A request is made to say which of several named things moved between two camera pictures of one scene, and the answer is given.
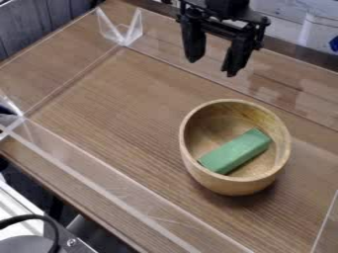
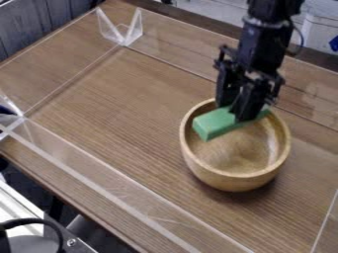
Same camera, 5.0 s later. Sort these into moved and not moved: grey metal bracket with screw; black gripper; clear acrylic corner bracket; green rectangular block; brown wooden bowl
Moved: green rectangular block; black gripper
Not moved: brown wooden bowl; clear acrylic corner bracket; grey metal bracket with screw
